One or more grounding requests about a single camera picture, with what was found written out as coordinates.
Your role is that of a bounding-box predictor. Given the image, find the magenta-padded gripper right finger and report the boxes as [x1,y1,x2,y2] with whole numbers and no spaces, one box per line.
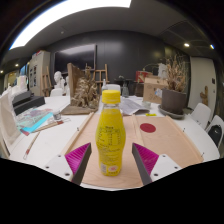
[131,142,183,187]

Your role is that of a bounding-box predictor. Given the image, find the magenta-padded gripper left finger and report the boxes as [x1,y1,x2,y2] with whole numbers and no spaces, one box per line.
[42,142,93,186]

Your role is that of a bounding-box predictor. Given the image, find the yellow drink bottle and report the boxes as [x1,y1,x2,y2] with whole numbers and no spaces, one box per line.
[95,89,127,178]

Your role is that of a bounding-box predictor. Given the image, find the light wooden work board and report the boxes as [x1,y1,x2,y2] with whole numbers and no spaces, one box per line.
[60,111,204,189]

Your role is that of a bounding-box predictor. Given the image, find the flat round red coaster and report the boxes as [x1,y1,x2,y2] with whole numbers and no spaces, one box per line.
[139,122,157,134]

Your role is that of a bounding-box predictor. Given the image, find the wooden paintbrush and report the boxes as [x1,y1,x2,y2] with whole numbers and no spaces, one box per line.
[22,131,42,160]
[31,119,64,134]

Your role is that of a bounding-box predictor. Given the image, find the small paint jar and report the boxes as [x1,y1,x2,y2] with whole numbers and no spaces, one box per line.
[52,110,63,122]

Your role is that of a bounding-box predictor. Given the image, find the printed paper sheet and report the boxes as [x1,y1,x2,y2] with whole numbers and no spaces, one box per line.
[119,96,151,117]

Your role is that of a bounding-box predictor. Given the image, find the colourful painting sheet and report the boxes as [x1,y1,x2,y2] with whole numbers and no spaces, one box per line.
[14,107,54,134]

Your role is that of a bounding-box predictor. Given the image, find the dried plant in grey pot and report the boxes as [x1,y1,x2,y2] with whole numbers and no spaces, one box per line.
[157,54,190,120]

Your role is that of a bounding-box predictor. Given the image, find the golden-brown sculpture on wooden base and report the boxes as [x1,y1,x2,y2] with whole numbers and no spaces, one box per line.
[60,63,102,116]

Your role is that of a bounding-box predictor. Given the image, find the cardboard box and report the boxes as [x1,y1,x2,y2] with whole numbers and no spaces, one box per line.
[142,76,169,105]

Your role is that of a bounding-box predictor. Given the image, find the white plastic chair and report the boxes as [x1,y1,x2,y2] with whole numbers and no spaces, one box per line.
[49,87,65,98]
[105,83,122,94]
[204,114,224,149]
[190,102,213,130]

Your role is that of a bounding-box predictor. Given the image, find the black flat box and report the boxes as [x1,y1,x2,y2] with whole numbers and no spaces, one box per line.
[13,95,46,116]
[11,89,33,108]

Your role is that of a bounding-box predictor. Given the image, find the white plaster bust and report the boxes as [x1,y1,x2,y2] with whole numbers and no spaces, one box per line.
[53,70,67,90]
[63,75,72,97]

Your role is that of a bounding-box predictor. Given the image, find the grey glass jar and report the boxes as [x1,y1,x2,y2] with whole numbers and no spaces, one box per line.
[121,81,130,99]

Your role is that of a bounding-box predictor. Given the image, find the black backpack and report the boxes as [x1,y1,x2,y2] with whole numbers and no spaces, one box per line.
[207,124,223,145]

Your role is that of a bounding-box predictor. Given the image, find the clear spray bottle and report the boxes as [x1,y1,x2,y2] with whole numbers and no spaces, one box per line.
[101,78,108,93]

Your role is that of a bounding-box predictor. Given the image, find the white canvas panel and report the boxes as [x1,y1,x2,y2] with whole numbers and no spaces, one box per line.
[0,89,22,148]

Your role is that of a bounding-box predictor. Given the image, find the wooden easel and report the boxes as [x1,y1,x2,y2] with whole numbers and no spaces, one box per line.
[41,65,53,98]
[92,63,110,94]

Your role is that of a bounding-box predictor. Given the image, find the red box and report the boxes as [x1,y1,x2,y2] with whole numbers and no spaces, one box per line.
[134,70,153,84]

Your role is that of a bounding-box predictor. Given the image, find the wooden figure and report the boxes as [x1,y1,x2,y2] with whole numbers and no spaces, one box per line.
[199,85,210,107]

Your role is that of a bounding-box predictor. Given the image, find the white wrapped object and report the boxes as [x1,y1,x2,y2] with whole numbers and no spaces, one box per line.
[157,63,168,79]

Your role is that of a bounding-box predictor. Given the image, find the white cabinet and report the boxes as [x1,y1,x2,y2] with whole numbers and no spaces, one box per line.
[28,50,52,98]

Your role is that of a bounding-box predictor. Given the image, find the ceiling spotlights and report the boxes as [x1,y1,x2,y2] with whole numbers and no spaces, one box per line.
[0,41,216,74]

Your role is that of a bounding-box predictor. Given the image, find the long ceiling light strip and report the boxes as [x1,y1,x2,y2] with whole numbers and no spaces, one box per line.
[9,0,133,51]

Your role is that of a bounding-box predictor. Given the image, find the black wall screen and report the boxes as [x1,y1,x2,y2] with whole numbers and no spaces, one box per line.
[53,44,98,75]

